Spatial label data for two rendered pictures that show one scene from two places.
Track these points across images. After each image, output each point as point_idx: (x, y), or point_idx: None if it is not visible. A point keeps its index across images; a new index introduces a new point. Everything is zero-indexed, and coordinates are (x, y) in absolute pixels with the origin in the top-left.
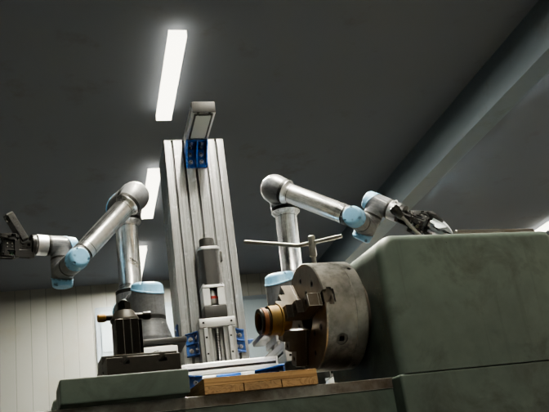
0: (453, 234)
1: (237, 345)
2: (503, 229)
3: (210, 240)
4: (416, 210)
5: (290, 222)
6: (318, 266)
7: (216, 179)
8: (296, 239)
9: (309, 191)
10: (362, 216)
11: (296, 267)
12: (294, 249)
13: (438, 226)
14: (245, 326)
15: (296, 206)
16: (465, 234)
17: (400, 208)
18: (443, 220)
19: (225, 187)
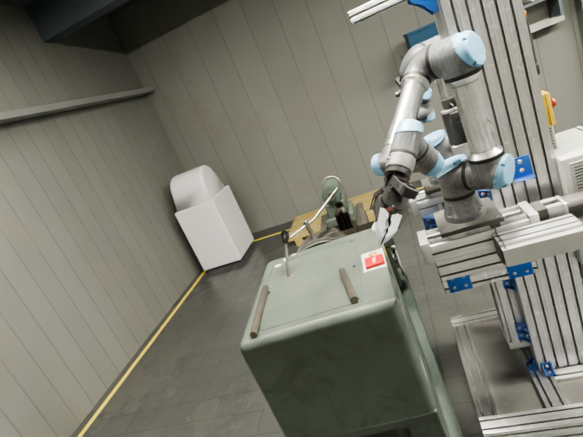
0: (258, 289)
1: (481, 194)
2: (255, 312)
3: (442, 104)
4: (395, 178)
5: (455, 99)
6: (299, 247)
7: (444, 24)
8: (463, 118)
9: (396, 105)
10: (375, 172)
11: (470, 150)
12: (464, 131)
13: (372, 227)
14: None
15: (449, 81)
16: (257, 295)
17: (281, 237)
18: (376, 219)
19: (448, 35)
